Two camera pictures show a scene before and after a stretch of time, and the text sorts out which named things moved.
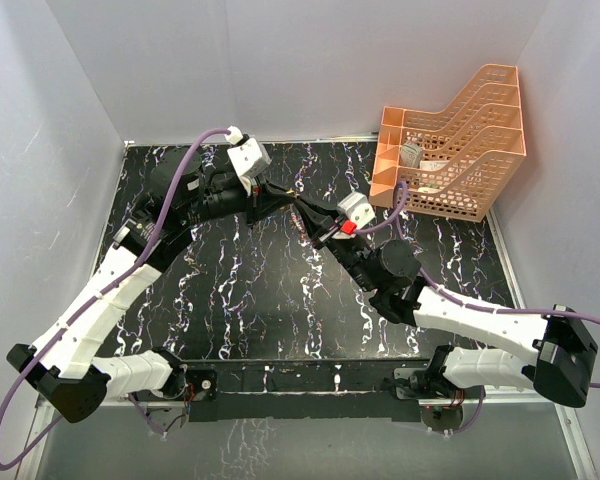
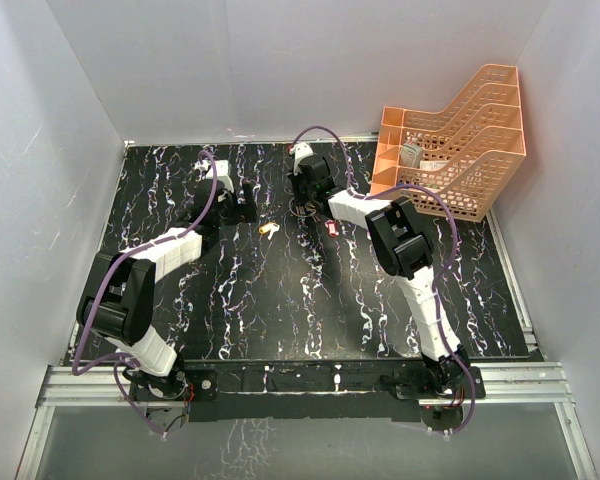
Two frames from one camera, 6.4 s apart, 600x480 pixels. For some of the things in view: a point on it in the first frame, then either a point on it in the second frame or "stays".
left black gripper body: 224,198 stays
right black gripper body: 353,255 → 303,193
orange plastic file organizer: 455,160 stays
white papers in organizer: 432,165 stays
